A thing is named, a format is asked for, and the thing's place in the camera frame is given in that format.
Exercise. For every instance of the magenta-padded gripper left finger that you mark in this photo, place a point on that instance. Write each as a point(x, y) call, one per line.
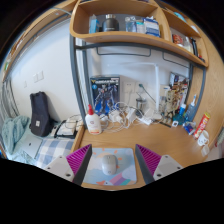
point(59, 166)

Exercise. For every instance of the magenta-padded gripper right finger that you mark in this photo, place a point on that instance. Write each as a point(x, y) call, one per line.
point(165, 165)

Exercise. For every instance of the grey-white computer mouse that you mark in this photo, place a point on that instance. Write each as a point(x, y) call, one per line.
point(109, 164)

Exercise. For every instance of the pastel cloud print mouse pad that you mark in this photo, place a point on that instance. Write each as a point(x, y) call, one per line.
point(126, 166)

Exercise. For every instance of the bed with plaid sheet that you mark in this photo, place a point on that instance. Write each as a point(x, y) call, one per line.
point(53, 148)

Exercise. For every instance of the small white cube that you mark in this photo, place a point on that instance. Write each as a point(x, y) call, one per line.
point(175, 124)

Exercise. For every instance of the small clear cup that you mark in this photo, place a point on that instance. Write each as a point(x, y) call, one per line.
point(205, 150)

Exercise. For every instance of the blue snack pack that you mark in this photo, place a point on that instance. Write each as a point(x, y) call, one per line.
point(189, 128)

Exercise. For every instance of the white mug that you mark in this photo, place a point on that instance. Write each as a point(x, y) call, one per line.
point(203, 138)

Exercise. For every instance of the white power strip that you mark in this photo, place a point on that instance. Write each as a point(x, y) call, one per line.
point(145, 120)

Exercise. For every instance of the red chip can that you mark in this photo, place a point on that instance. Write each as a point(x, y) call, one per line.
point(202, 125)

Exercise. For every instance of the white red-capped pump bottle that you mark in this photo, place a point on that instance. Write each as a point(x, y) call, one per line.
point(93, 124)

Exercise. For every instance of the black bag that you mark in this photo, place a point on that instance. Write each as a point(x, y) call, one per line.
point(40, 115)

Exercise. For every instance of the teal blanket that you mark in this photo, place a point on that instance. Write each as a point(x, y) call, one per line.
point(13, 133)

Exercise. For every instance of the blue spray bottle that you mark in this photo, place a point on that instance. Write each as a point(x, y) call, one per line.
point(191, 110)

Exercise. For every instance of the beige robot model figure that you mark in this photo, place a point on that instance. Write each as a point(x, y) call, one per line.
point(173, 98)

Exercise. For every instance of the white charger block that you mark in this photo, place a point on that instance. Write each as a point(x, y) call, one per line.
point(115, 116)

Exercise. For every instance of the blue robot model kit box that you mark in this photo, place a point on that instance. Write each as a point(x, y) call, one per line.
point(105, 93)

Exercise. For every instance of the wooden shelf unit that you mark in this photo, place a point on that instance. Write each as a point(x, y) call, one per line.
point(133, 37)

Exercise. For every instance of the white wall socket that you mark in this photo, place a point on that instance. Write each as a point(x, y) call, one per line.
point(129, 87)

